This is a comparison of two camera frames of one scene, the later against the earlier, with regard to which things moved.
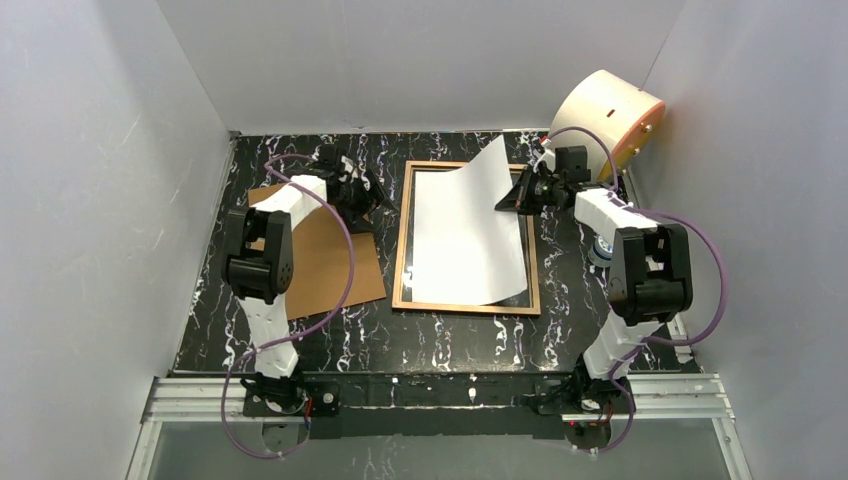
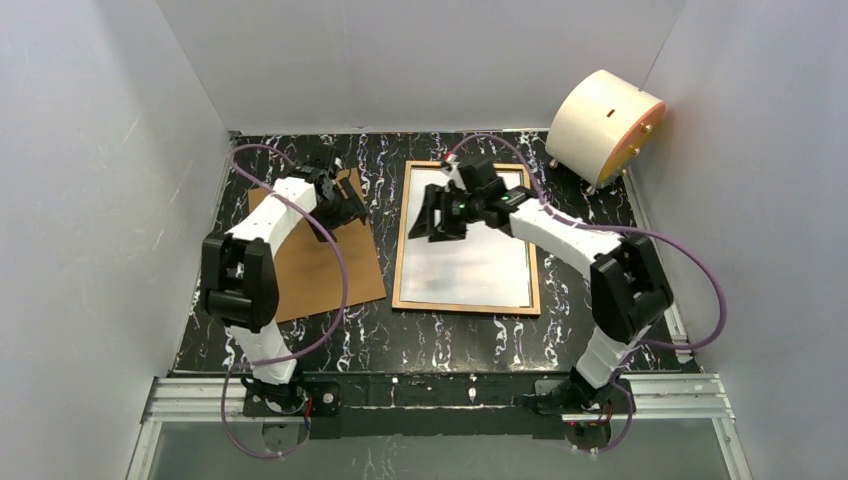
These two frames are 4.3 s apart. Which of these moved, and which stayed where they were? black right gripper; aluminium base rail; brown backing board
Moved: black right gripper
Stayed: aluminium base rail; brown backing board
